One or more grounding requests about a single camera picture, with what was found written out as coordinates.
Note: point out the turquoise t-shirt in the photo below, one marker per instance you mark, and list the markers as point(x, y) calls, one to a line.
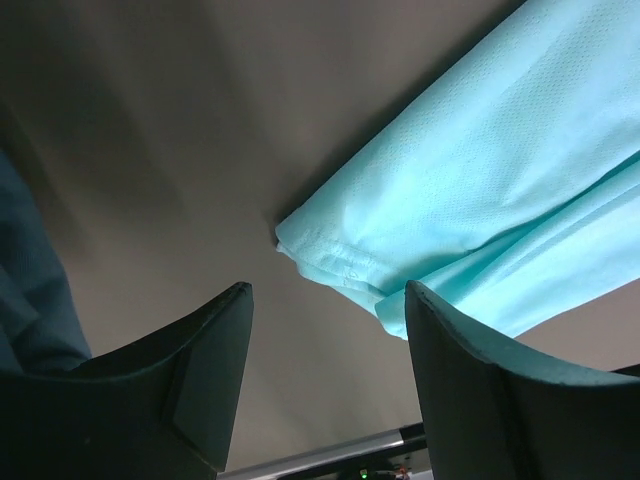
point(509, 187)

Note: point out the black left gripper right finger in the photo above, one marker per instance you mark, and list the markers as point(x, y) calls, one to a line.
point(494, 408)

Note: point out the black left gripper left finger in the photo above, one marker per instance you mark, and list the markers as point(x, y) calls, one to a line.
point(162, 407)

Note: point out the aluminium frame front rail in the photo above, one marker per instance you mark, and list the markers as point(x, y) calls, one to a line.
point(399, 453)

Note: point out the folded blue t-shirt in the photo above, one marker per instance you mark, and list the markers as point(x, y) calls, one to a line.
point(40, 329)

